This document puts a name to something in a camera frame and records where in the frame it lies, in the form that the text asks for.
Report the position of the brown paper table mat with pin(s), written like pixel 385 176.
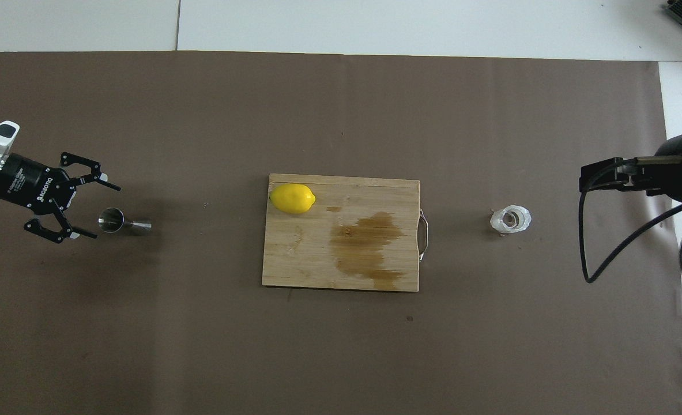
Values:
pixel 202 346

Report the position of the steel double jigger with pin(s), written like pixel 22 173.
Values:
pixel 111 221

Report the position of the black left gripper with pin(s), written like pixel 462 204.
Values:
pixel 29 184

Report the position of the yellow lemon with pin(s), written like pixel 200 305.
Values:
pixel 291 199

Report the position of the wooden cutting board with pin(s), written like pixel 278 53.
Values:
pixel 306 253

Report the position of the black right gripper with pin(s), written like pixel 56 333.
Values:
pixel 678 173

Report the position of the small clear glass cup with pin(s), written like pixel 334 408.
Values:
pixel 511 219

